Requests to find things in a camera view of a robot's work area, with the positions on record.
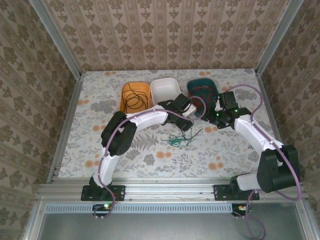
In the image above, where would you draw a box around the orange plastic bin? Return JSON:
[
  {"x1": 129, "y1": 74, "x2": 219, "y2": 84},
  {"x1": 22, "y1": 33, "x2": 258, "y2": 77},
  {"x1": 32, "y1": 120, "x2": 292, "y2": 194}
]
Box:
[{"x1": 117, "y1": 81, "x2": 152, "y2": 113}]

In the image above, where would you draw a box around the red cable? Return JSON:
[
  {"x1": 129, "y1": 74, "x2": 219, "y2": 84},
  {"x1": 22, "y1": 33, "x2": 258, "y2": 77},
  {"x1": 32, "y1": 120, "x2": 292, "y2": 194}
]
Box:
[{"x1": 188, "y1": 85, "x2": 214, "y2": 107}]

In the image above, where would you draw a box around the small controller board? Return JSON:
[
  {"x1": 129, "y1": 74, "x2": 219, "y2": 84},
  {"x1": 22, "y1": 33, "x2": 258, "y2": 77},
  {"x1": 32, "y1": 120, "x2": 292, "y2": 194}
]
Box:
[
  {"x1": 92, "y1": 203, "x2": 113, "y2": 218},
  {"x1": 231, "y1": 203, "x2": 252, "y2": 218}
]

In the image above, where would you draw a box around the aluminium frame post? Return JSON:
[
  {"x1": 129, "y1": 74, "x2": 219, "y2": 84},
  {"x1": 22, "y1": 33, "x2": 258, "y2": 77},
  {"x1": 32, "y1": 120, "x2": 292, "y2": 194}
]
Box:
[
  {"x1": 254, "y1": 0, "x2": 305, "y2": 76},
  {"x1": 28, "y1": 0, "x2": 83, "y2": 79}
]

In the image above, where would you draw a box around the aluminium side rail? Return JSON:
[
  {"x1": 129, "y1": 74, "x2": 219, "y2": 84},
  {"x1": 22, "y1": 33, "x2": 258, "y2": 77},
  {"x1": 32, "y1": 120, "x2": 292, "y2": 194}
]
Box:
[
  {"x1": 254, "y1": 68, "x2": 310, "y2": 193},
  {"x1": 46, "y1": 73, "x2": 85, "y2": 185}
]

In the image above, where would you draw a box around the aluminium mounting rail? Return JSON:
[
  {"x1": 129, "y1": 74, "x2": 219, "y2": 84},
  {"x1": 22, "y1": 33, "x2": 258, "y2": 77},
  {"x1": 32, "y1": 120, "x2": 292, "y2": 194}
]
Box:
[{"x1": 36, "y1": 177, "x2": 309, "y2": 202}]

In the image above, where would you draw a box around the floral table cover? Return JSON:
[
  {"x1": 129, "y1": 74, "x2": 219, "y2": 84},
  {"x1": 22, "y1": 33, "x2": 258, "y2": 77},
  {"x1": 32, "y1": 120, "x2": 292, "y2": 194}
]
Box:
[{"x1": 58, "y1": 68, "x2": 283, "y2": 180}]

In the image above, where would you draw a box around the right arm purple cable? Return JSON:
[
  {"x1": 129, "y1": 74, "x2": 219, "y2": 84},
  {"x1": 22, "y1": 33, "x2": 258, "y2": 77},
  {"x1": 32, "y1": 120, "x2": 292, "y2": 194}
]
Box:
[{"x1": 224, "y1": 84, "x2": 302, "y2": 240}]

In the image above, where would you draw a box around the white plastic bin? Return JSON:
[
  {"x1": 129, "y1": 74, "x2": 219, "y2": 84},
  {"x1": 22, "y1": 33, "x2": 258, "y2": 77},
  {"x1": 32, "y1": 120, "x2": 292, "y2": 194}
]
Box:
[{"x1": 149, "y1": 77, "x2": 181, "y2": 106}]

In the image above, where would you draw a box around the black cable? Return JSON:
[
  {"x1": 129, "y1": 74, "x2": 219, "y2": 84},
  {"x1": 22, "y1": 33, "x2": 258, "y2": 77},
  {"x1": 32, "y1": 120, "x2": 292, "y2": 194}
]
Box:
[{"x1": 121, "y1": 83, "x2": 149, "y2": 112}]

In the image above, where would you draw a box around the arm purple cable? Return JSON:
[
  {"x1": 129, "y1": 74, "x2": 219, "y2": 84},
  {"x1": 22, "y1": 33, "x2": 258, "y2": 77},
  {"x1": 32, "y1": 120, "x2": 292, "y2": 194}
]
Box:
[
  {"x1": 93, "y1": 95, "x2": 207, "y2": 222},
  {"x1": 224, "y1": 84, "x2": 302, "y2": 240}
]

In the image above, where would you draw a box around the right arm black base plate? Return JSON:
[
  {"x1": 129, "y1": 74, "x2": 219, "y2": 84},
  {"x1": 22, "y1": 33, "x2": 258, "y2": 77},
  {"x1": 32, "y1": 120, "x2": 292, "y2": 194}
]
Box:
[{"x1": 213, "y1": 183, "x2": 260, "y2": 201}]

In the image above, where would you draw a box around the grey metal panel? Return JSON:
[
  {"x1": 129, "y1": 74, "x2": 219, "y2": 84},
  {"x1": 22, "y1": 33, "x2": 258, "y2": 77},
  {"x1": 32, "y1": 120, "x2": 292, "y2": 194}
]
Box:
[{"x1": 23, "y1": 201, "x2": 320, "y2": 240}]

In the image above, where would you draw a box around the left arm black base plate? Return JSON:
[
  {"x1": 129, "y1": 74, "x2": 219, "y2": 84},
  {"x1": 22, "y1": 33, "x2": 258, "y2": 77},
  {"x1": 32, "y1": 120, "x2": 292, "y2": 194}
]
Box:
[{"x1": 80, "y1": 184, "x2": 126, "y2": 202}]

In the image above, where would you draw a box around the teal plastic bin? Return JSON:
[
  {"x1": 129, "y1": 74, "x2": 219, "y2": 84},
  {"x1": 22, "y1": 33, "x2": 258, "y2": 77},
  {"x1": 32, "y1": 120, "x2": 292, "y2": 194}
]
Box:
[{"x1": 186, "y1": 78, "x2": 218, "y2": 118}]

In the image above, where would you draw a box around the slotted grey cable duct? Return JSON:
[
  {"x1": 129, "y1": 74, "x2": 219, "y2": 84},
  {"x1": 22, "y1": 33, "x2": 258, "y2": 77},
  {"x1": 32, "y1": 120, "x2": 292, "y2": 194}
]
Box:
[{"x1": 44, "y1": 202, "x2": 233, "y2": 214}]

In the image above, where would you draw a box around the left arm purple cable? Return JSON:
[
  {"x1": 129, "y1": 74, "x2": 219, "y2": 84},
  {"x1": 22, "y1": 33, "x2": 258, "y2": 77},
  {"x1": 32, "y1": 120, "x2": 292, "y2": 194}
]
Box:
[{"x1": 93, "y1": 95, "x2": 207, "y2": 222}]

